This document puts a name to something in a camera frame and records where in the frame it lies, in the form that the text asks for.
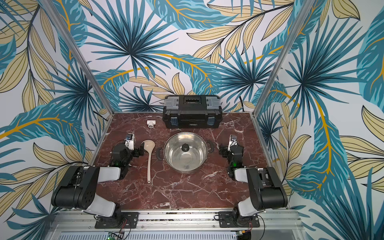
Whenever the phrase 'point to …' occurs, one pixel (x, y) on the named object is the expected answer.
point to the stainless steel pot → (160, 155)
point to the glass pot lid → (185, 151)
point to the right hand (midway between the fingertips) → (231, 143)
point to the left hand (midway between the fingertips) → (136, 143)
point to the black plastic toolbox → (192, 111)
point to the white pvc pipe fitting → (151, 123)
